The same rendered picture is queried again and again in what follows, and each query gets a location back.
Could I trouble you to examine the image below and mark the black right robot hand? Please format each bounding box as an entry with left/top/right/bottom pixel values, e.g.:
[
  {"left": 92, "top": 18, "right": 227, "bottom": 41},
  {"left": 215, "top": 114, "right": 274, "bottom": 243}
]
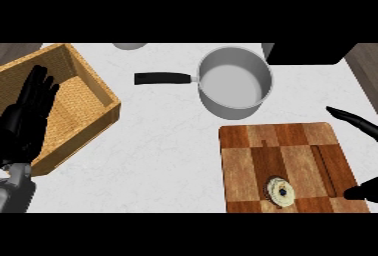
[{"left": 326, "top": 106, "right": 378, "bottom": 204}]

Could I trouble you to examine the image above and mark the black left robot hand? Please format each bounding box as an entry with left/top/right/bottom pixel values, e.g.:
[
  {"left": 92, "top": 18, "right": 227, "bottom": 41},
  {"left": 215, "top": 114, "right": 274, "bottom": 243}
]
[{"left": 0, "top": 64, "right": 63, "bottom": 169}]

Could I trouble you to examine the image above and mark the checkered wooden cutting board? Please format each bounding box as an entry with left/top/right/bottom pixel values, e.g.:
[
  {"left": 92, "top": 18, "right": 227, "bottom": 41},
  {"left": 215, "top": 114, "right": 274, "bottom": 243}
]
[{"left": 219, "top": 122, "right": 373, "bottom": 214}]

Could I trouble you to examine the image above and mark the wicker basket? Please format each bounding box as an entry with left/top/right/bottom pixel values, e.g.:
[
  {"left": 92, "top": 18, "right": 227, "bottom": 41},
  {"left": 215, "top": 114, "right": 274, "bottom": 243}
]
[{"left": 0, "top": 43, "right": 123, "bottom": 177}]

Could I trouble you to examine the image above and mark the black appliance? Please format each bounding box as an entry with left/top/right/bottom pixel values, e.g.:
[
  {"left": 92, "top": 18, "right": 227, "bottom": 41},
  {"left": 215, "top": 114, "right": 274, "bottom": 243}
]
[{"left": 261, "top": 43, "right": 359, "bottom": 66}]

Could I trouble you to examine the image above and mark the grey round object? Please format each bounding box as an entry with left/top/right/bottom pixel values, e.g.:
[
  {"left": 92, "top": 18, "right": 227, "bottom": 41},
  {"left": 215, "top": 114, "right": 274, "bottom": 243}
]
[{"left": 113, "top": 43, "right": 150, "bottom": 51}]

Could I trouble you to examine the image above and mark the grey pot with black handle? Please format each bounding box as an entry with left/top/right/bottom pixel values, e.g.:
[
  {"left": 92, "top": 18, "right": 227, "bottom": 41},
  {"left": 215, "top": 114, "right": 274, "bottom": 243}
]
[{"left": 134, "top": 46, "right": 275, "bottom": 121}]

